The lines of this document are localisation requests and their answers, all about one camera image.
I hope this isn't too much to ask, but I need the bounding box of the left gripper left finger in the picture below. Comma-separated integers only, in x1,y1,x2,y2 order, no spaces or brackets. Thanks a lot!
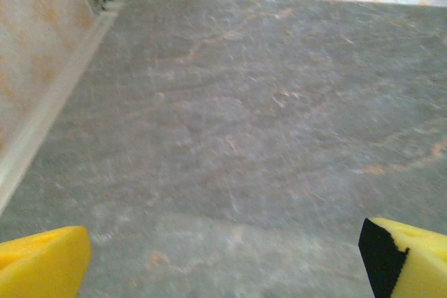
0,225,91,298

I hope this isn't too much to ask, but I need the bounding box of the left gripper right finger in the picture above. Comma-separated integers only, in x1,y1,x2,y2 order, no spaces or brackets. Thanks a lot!
358,216,447,298

